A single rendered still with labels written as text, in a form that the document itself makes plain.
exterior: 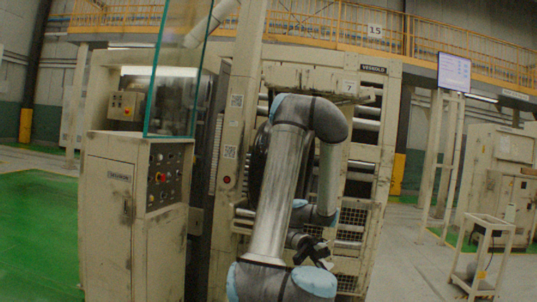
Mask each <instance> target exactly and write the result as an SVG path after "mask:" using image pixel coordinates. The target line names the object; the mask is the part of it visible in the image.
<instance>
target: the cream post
mask: <svg viewBox="0 0 537 302"><path fill-rule="evenodd" d="M266 7H267V0H242V6H241V10H240V17H239V24H238V28H237V35H236V42H235V46H234V53H233V60H232V65H231V72H230V80H229V85H228V93H227V101H226V106H225V114H224V123H223V128H222V138H221V147H220V153H219V164H218V174H217V180H216V192H215V204H214V211H213V225H212V239H211V247H210V248H211V249H210V262H209V278H208V288H207V302H230V301H229V299H228V297H227V276H228V272H229V269H230V267H231V265H232V263H234V259H235V253H236V242H237V233H236V232H231V231H230V223H231V221H229V220H228V208H229V204H230V203H232V202H233V201H236V200H238V199H240V198H241V197H242V187H243V177H244V172H245V162H246V152H247V146H248V137H249V128H250V123H251V114H252V105H253V100H254V92H255V83H256V78H257V69H258V61H259V56H260V48H261V40H262V35H263V27H264V19H265V14H266ZM231 94H239V95H244V97H243V105H242V108H238V107H230V100H231ZM230 120H232V121H238V125H237V126H229V124H230ZM225 144H227V145H232V146H237V152H236V159H230V158H223V155H224V146H225ZM226 177H228V178H229V179H230V181H229V182H225V180H224V178H226Z"/></svg>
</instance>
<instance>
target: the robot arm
mask: <svg viewBox="0 0 537 302"><path fill-rule="evenodd" d="M269 122H270V124H271V125H272V126H273V127H272V129H273V132H272V135H271V141H270V146H269V150H268V155H267V160H266V166H265V170H264V175H263V180H262V184H261V189H260V195H259V199H258V204H257V209H256V213H255V218H254V224H253V227H252V233H251V238H250V242H249V247H248V251H247V252H246V253H245V254H244V255H242V256H241V257H240V261H239V262H234V263H232V265H231V267H230V269H229V272H228V276H227V297H228V299H229V301H230V302H334V299H335V296H336V289H337V279H336V278H335V277H334V275H333V274H331V273H330V272H329V271H330V270H331V269H332V268H333V267H334V264H333V263H332V262H326V261H325V260H324V259H322V258H326V257H328V256H330V255H331V253H330V249H328V247H327V246H328V245H327V243H328V242H329V241H330V240H329V241H328V240H326V239H324V238H321V239H318V238H316V237H314V238H312V237H311V236H310V235H308V234H306V233H305V232H303V228H304V224H311V225H319V226H324V227H335V226H336V222H337V218H338V215H339V208H337V207H336V205H337V196H338V190H339V180H340V169H341V163H342V150H343V142H344V141H345V140H346V139H347V138H348V130H349V128H348V123H347V121H346V118H345V116H344V115H343V113H342V112H341V111H340V110H339V109H338V107H336V106H335V105H334V104H333V103H332V102H330V101H329V100H327V99H325V98H321V97H318V96H317V97H316V96H307V95H297V94H293V93H280V94H278V95H277V96H276V97H275V99H274V101H273V103H272V105H271V109H270V115H269ZM307 130H311V131H316V136H317V138H318V139H319V140H320V144H319V173H318V196H317V205H313V204H308V202H307V201H306V200H299V199H294V195H295V189H296V186H297V179H298V174H299V169H300V164H301V157H302V153H303V147H304V141H305V136H306V135H307ZM323 240H325V241H326V242H323ZM284 245H287V246H289V247H291V248H292V249H294V250H296V251H297V253H296V254H295V255H294V256H293V258H292V260H293V262H294V265H300V264H301V263H302V262H303V261H304V260H305V259H306V258H307V257H308V256H309V258H310V259H311V260H312V261H313V263H314V264H315V265H316V267H311V266H300V267H296V268H295V269H293V271H292V272H291V273H289V272H286V271H285V269H286V264H285V263H284V261H283V260H282V254H283V248H284ZM319 259H322V260H320V261H319Z"/></svg>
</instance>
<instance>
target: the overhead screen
mask: <svg viewBox="0 0 537 302"><path fill-rule="evenodd" d="M470 80H471V59H468V58H464V57H461V56H457V55H452V54H449V53H445V52H441V51H438V65H437V80H436V87H439V88H443V89H448V90H453V91H456V92H461V93H465V94H470Z"/></svg>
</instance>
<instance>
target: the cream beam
mask: <svg viewBox="0 0 537 302"><path fill-rule="evenodd" d="M343 79H345V80H353V81H357V88H356V93H348V92H342V83H343ZM360 80H361V76H360V75H355V74H347V73H339V72H334V71H325V70H315V69H310V68H299V67H288V66H281V65H266V73H265V78H264V86H265V87H272V88H276V89H277V90H275V91H279V92H290V93H300V94H305V95H312V93H317V94H321V95H322V96H323V95H325V96H333V97H338V98H346V99H354V100H359V99H360Z"/></svg>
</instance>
